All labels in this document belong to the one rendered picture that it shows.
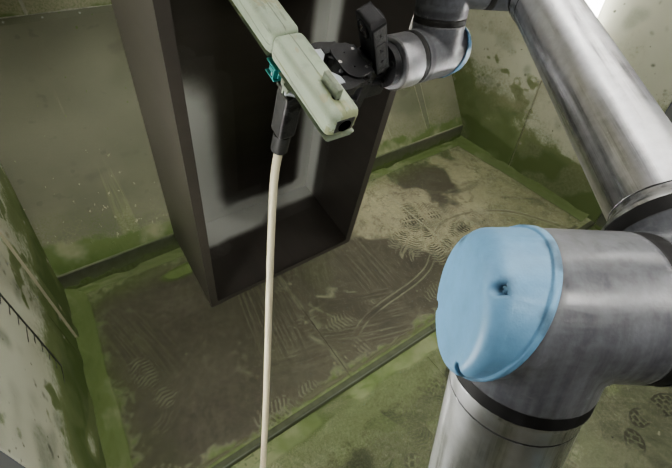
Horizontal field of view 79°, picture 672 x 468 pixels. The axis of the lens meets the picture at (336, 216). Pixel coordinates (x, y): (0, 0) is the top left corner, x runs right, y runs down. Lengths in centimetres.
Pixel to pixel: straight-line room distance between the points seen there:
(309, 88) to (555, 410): 41
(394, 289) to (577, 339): 180
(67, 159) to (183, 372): 110
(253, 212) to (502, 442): 148
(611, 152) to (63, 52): 217
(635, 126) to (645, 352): 23
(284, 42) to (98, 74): 177
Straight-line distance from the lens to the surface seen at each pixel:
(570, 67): 57
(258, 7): 63
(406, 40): 72
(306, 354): 186
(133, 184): 224
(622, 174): 46
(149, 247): 227
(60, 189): 224
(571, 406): 36
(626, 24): 259
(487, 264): 30
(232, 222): 171
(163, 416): 185
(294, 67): 55
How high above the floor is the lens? 167
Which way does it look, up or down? 42 degrees down
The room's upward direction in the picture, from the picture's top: 2 degrees clockwise
